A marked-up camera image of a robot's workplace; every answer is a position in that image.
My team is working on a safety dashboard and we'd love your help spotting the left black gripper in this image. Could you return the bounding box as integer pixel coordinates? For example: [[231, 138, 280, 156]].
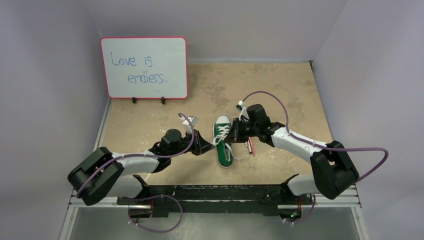
[[169, 129, 214, 158]]

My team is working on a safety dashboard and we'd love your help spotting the white shoelace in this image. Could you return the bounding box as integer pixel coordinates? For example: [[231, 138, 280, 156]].
[[212, 123, 242, 168]]

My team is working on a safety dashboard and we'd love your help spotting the green canvas sneaker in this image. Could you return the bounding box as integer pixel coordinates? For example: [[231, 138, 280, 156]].
[[212, 114, 234, 168]]

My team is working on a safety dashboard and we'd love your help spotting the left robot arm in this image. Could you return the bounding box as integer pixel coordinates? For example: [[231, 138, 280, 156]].
[[67, 129, 214, 206]]

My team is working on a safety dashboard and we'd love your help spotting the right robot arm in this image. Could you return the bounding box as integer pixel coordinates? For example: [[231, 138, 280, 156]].
[[223, 101, 359, 204]]

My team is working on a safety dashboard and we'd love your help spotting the grey marker pen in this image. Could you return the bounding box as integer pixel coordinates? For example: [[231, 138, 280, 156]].
[[245, 140, 253, 155]]

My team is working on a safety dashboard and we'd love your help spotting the orange marker pen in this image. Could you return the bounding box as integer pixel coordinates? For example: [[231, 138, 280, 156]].
[[248, 137, 256, 157]]

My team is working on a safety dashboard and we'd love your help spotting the red framed whiteboard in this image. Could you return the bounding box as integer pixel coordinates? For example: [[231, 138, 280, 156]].
[[100, 36, 189, 99]]

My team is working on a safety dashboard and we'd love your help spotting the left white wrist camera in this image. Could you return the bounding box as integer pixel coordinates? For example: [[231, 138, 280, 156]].
[[180, 115, 198, 134]]

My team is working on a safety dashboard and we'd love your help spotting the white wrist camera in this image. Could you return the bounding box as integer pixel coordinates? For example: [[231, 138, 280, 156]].
[[236, 100, 250, 122], [180, 115, 198, 134]]

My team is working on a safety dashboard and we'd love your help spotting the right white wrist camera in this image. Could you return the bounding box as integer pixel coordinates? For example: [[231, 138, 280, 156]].
[[236, 100, 250, 122]]

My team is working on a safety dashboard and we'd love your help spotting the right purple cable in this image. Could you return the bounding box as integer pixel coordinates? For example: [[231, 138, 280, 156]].
[[238, 91, 389, 225]]

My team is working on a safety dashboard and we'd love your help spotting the purple cable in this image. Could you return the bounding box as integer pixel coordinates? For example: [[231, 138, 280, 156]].
[[76, 113, 196, 233], [238, 91, 389, 225]]

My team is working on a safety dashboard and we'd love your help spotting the black aluminium base frame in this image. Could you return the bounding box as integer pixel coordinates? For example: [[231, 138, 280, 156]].
[[59, 99, 370, 240]]

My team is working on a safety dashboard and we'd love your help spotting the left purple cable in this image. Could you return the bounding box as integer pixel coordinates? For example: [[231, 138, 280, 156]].
[[76, 113, 196, 233]]

